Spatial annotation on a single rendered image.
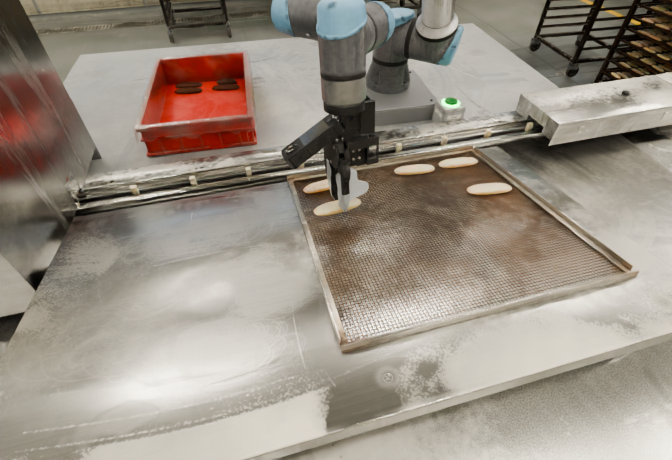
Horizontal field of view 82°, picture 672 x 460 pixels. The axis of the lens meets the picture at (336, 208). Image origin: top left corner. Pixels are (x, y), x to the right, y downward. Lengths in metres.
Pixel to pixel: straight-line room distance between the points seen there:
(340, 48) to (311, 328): 0.42
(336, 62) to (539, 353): 0.51
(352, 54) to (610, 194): 0.83
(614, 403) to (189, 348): 0.68
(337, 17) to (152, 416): 0.58
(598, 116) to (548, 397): 0.82
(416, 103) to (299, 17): 0.63
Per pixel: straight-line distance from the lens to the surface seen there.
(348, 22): 0.62
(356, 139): 0.69
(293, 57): 1.75
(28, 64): 1.08
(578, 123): 1.30
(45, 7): 5.72
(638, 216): 1.20
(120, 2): 5.52
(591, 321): 0.70
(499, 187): 0.93
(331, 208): 0.76
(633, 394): 0.87
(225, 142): 1.20
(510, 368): 0.60
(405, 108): 1.27
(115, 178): 1.14
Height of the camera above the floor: 1.49
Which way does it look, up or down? 44 degrees down
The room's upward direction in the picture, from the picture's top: straight up
